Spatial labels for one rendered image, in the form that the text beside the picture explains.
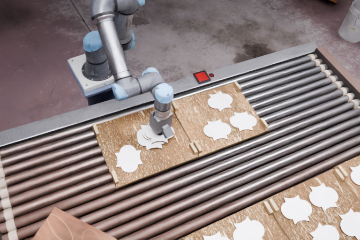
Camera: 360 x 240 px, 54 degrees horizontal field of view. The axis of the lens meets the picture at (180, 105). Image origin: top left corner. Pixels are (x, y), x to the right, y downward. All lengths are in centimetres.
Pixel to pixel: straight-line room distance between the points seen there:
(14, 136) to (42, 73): 155
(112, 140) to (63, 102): 142
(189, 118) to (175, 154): 23
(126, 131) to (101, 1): 62
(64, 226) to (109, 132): 52
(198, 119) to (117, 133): 42
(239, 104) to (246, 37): 197
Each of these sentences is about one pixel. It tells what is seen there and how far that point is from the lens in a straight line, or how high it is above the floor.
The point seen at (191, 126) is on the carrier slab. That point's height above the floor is 94.
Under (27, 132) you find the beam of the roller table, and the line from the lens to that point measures 184.
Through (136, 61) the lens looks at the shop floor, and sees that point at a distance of 337.
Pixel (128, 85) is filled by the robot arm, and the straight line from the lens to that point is 150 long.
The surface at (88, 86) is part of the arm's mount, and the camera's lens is 199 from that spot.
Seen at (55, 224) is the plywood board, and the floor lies 104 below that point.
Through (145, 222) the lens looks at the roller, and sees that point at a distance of 158.
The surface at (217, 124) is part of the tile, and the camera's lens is 182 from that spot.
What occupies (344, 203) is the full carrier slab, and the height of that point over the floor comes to 94.
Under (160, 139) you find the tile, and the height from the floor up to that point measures 97.
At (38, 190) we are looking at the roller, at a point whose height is 92.
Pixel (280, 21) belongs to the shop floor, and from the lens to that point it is 421.
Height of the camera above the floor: 240
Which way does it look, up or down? 52 degrees down
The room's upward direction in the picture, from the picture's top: 11 degrees clockwise
